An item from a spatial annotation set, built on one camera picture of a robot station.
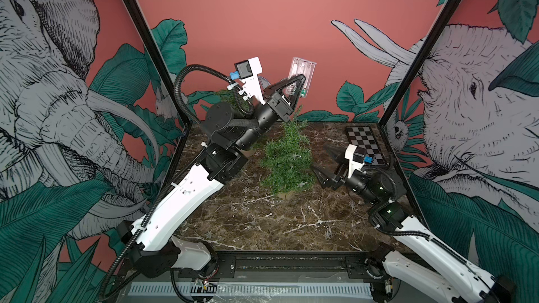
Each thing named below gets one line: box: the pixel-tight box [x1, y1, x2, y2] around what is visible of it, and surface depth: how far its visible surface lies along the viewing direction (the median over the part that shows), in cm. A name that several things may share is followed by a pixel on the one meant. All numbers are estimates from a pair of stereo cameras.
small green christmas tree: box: [260, 108, 316, 194], surface depth 71 cm
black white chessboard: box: [345, 125, 387, 165], surface depth 113 cm
